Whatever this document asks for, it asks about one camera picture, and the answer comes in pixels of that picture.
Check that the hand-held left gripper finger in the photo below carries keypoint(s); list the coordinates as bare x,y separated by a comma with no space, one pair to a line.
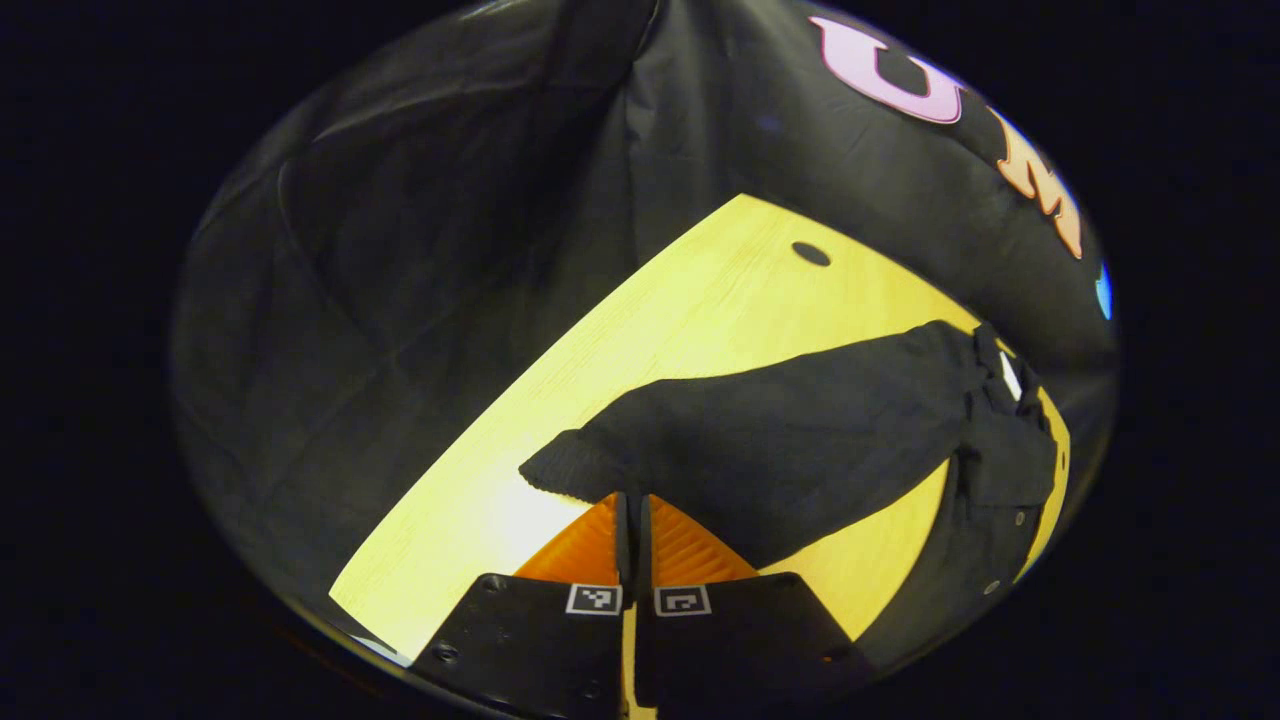
622,545
643,545

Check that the black button shirt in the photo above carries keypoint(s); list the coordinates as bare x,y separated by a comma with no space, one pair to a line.
800,440

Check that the black backdrop cloth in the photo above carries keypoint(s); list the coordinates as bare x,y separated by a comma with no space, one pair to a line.
400,250

